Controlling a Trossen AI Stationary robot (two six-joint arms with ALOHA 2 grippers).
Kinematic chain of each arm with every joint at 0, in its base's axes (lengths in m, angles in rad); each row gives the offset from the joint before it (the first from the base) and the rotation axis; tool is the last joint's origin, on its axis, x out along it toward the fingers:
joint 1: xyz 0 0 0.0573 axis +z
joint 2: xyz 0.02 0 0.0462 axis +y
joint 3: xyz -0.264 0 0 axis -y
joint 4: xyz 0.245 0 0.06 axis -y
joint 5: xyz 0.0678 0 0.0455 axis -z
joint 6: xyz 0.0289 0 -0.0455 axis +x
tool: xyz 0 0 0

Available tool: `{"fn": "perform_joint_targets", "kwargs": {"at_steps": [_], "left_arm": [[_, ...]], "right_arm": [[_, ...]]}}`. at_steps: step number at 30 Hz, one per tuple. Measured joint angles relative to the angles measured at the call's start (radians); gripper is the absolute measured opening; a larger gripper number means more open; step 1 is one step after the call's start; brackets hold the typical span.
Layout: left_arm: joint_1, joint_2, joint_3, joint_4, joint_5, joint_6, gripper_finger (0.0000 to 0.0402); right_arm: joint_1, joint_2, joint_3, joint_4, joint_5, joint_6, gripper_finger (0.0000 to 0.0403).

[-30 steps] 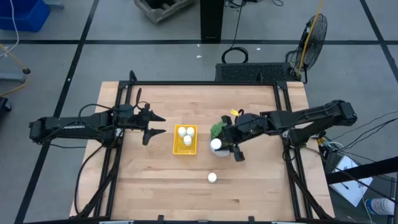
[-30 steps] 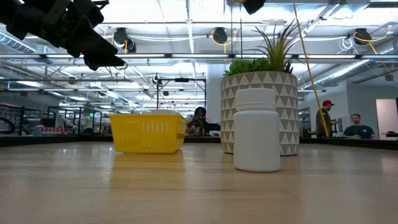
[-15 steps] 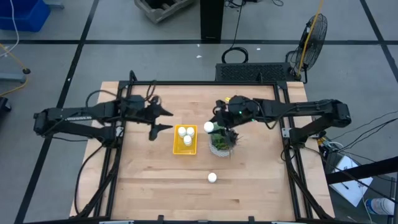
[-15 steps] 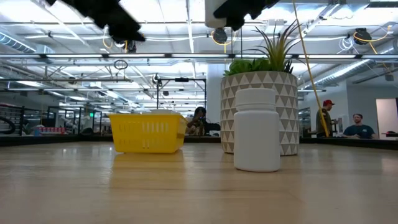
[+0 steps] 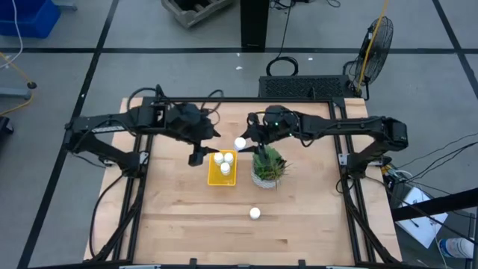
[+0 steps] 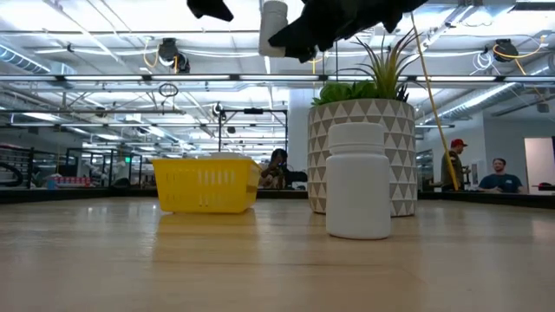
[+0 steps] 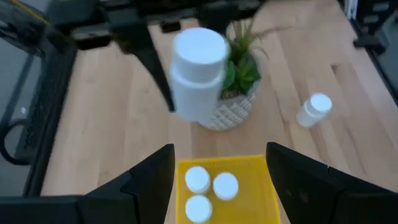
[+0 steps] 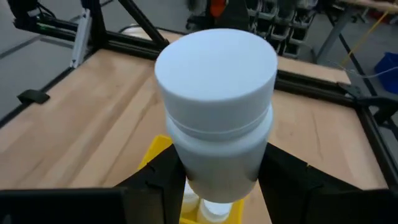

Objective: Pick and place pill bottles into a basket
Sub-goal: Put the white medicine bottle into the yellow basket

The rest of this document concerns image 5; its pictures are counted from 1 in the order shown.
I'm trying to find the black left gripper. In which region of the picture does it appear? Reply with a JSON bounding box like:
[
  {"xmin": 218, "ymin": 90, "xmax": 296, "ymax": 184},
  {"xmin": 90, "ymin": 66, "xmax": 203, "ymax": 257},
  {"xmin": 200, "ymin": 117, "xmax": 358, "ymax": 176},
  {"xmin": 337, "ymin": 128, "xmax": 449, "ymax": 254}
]
[{"xmin": 166, "ymin": 103, "xmax": 222, "ymax": 167}]

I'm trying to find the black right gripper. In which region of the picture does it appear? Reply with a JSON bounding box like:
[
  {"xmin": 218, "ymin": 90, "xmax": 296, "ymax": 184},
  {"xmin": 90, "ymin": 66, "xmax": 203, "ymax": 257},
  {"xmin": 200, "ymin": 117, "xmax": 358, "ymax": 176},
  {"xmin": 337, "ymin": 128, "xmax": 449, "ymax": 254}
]
[{"xmin": 240, "ymin": 105, "xmax": 299, "ymax": 165}]

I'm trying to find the yellow plastic basket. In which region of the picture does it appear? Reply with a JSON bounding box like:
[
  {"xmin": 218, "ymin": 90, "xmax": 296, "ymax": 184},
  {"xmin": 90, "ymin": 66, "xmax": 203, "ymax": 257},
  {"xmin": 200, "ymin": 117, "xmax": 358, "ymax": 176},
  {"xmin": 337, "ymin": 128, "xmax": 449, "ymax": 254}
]
[{"xmin": 207, "ymin": 149, "xmax": 239, "ymax": 187}]

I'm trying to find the green succulent in white pot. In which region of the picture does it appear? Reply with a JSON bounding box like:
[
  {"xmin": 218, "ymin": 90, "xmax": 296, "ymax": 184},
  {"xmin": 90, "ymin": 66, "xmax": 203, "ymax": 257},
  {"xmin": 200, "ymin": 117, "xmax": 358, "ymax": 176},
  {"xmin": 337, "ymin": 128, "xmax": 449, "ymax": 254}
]
[{"xmin": 250, "ymin": 146, "xmax": 293, "ymax": 190}]

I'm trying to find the black computer case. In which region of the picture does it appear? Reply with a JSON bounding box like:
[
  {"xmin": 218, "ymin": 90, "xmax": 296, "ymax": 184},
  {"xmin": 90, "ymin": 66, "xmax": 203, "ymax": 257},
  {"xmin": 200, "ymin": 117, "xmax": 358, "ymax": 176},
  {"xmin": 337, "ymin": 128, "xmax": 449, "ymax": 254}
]
[{"xmin": 258, "ymin": 74, "xmax": 356, "ymax": 100}]

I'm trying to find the black square pillar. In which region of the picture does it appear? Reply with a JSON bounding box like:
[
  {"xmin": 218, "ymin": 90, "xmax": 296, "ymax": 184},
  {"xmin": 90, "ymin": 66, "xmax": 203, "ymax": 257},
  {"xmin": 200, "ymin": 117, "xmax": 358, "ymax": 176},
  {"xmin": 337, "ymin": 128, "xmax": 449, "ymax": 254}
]
[{"xmin": 240, "ymin": 0, "xmax": 270, "ymax": 52}]

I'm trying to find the grey wooden crate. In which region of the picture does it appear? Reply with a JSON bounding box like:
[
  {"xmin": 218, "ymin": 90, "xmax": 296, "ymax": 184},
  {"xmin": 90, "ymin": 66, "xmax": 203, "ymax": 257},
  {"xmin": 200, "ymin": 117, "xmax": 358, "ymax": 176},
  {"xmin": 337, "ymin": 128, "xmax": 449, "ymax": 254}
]
[{"xmin": 161, "ymin": 0, "xmax": 235, "ymax": 29}]

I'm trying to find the black power box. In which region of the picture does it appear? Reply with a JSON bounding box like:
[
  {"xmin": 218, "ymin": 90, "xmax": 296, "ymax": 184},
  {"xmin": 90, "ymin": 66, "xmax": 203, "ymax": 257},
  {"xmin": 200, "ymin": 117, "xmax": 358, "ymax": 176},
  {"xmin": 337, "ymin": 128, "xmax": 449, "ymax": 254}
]
[{"xmin": 382, "ymin": 173, "xmax": 406, "ymax": 199}]

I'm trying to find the black floor fan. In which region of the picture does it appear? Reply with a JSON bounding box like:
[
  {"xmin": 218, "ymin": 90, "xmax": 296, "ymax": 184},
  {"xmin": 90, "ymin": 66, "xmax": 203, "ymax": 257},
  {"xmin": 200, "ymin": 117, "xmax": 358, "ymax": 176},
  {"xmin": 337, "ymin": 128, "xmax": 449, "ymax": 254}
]
[{"xmin": 353, "ymin": 15, "xmax": 395, "ymax": 102}]

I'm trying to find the white cardboard box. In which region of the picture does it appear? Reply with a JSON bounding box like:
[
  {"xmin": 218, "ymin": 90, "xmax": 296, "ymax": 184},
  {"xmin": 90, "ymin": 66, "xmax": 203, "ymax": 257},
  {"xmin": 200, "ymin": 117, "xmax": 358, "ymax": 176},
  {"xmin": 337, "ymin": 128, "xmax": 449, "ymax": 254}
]
[{"xmin": 394, "ymin": 185, "xmax": 449, "ymax": 250}]

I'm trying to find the black metal beam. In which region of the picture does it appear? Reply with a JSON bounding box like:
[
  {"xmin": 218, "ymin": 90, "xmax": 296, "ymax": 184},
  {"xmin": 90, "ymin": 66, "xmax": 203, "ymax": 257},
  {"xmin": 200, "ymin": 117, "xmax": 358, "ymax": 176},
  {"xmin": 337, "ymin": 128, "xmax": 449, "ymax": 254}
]
[{"xmin": 391, "ymin": 188, "xmax": 478, "ymax": 223}]

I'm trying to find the grey floor stand bar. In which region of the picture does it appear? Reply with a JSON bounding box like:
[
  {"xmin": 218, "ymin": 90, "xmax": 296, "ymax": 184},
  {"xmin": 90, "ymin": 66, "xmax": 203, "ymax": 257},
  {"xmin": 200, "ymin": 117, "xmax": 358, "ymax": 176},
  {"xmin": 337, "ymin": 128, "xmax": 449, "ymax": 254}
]
[{"xmin": 0, "ymin": 86, "xmax": 34, "ymax": 100}]

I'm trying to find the black object at floor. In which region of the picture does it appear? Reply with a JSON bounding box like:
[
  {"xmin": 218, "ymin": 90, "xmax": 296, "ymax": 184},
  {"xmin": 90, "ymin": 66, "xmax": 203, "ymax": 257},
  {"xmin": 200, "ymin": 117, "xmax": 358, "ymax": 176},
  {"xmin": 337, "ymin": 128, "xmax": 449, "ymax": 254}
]
[{"xmin": 0, "ymin": 115, "xmax": 15, "ymax": 136}]

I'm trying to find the blue plastic bin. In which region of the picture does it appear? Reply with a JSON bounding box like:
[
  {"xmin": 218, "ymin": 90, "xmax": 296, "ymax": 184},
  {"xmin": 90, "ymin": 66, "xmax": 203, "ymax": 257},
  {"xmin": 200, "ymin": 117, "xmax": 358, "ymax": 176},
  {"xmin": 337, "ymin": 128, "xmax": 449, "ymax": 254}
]
[{"xmin": 0, "ymin": 0, "xmax": 62, "ymax": 39}]

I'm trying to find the clear plastic bottle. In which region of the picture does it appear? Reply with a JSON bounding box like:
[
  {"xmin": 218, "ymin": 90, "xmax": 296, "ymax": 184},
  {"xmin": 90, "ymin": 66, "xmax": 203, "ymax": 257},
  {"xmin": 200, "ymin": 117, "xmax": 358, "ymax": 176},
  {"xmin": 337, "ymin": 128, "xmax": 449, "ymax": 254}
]
[{"xmin": 438, "ymin": 237, "xmax": 476, "ymax": 259}]

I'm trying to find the black aluminium table frame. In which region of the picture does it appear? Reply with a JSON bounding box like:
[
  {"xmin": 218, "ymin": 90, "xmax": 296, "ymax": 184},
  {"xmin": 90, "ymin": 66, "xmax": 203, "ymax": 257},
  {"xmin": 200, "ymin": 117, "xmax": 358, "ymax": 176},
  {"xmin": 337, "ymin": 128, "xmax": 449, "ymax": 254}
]
[{"xmin": 84, "ymin": 84, "xmax": 403, "ymax": 268}]

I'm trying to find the coiled black cable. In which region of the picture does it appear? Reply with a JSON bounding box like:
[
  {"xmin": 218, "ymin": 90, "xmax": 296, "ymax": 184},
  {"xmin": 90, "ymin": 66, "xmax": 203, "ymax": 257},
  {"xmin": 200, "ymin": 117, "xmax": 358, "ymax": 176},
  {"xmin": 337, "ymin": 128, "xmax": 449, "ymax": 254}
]
[{"xmin": 265, "ymin": 0, "xmax": 299, "ymax": 78}]

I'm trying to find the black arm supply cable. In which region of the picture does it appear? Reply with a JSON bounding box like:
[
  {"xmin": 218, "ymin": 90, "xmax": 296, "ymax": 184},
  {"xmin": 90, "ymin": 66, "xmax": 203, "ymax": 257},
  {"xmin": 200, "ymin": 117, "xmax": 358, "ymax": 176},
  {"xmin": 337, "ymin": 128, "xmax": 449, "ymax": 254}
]
[{"xmin": 88, "ymin": 173, "xmax": 126, "ymax": 259}]

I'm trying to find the yellow cable over fan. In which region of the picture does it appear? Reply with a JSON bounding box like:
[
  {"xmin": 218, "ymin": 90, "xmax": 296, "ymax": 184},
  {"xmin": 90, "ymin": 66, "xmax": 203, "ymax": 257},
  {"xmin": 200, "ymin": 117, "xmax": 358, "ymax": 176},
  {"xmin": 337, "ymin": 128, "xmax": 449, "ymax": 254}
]
[{"xmin": 356, "ymin": 0, "xmax": 391, "ymax": 94}]

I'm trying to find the yellow floor cable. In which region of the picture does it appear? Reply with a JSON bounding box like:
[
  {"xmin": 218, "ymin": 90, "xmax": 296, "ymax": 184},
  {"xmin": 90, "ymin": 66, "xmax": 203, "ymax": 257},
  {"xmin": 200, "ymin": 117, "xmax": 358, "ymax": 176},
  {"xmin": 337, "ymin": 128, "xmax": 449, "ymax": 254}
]
[{"xmin": 0, "ymin": 52, "xmax": 37, "ymax": 117}]

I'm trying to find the thin white cable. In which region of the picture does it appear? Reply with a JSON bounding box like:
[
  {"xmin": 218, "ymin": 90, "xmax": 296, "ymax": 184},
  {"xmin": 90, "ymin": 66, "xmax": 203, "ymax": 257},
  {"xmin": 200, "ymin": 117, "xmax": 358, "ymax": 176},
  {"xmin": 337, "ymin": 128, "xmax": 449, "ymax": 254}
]
[{"xmin": 0, "ymin": 0, "xmax": 25, "ymax": 71}]

